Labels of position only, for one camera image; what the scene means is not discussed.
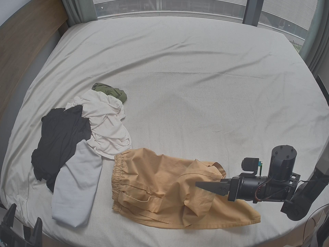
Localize green garment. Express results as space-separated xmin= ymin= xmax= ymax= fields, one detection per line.
xmin=92 ymin=83 xmax=128 ymax=104

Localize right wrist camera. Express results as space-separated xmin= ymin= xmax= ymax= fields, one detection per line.
xmin=240 ymin=157 xmax=263 ymax=177

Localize white garment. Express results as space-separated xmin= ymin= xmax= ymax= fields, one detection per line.
xmin=64 ymin=90 xmax=133 ymax=161

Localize tan shorts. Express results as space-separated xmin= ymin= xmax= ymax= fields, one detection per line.
xmin=111 ymin=148 xmax=261 ymax=230

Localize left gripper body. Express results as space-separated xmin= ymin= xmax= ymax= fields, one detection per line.
xmin=0 ymin=221 xmax=26 ymax=247

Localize light grey garment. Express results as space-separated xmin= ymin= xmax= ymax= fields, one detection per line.
xmin=51 ymin=140 xmax=103 ymax=228

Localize bed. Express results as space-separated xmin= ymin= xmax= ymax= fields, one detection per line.
xmin=0 ymin=0 xmax=329 ymax=247

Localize blue-green curtain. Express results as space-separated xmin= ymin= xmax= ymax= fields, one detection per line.
xmin=299 ymin=0 xmax=329 ymax=80
xmin=47 ymin=0 xmax=99 ymax=27

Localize black garment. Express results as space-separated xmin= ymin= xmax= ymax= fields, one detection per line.
xmin=31 ymin=105 xmax=92 ymax=193

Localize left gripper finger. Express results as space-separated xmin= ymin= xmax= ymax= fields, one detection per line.
xmin=24 ymin=217 xmax=43 ymax=247
xmin=5 ymin=203 xmax=17 ymax=227

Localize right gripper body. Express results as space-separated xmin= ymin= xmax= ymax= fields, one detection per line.
xmin=227 ymin=175 xmax=269 ymax=203

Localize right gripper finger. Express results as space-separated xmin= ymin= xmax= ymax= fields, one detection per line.
xmin=195 ymin=181 xmax=229 ymax=196

